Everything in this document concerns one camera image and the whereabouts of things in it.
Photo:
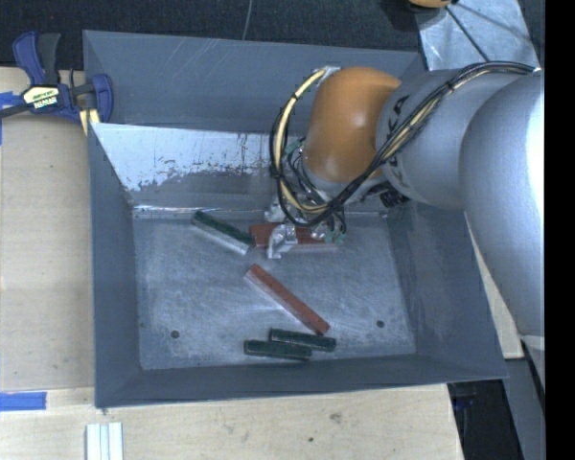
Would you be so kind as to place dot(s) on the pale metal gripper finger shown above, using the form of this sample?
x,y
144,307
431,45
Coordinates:
x,y
280,245
274,213

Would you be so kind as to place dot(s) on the red-brown block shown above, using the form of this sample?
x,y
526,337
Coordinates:
x,y
290,300
261,234

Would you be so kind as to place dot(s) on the dark green flat block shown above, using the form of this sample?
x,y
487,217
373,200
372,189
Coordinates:
x,y
275,349
220,233
302,339

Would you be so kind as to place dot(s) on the grey metal bin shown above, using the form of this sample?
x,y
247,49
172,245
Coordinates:
x,y
196,295

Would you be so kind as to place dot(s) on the pale wood board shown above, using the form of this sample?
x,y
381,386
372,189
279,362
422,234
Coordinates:
x,y
43,257

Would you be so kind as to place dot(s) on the black cylinder on white bracket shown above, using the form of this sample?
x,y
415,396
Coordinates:
x,y
393,197

